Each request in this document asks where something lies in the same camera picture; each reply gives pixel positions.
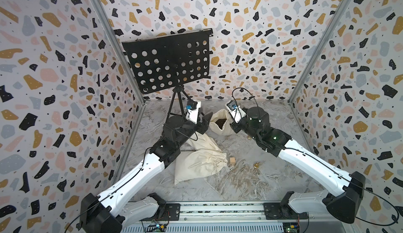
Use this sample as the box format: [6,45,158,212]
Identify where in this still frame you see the cream soil bag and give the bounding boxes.
[209,109,235,136]

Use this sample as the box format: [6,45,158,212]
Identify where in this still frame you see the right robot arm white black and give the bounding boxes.
[226,100,365,224]

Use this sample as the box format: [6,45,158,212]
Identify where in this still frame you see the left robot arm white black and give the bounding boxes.
[76,112,213,233]

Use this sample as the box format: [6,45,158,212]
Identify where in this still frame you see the cream cloth bag lower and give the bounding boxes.
[174,132,228,185]

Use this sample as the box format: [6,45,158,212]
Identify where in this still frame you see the small wooden cube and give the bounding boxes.
[229,157,236,166]

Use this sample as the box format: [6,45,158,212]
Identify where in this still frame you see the black perforated music stand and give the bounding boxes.
[122,29,213,99]

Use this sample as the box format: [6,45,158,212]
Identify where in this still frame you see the left green circuit board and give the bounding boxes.
[147,221,168,233]

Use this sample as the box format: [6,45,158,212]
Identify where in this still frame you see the green circuit board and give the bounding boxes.
[283,223,300,233]
[147,221,168,233]

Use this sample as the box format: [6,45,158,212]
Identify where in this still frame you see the right green circuit board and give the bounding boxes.
[283,223,300,233]

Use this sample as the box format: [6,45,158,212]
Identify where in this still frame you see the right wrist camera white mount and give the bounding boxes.
[225,100,247,123]

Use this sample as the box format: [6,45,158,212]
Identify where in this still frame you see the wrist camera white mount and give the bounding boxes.
[225,100,247,123]
[185,99,201,124]

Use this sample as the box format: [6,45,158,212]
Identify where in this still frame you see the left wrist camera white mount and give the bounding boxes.
[185,99,201,124]

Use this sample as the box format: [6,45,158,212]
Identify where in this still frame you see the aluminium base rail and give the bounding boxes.
[122,201,359,233]

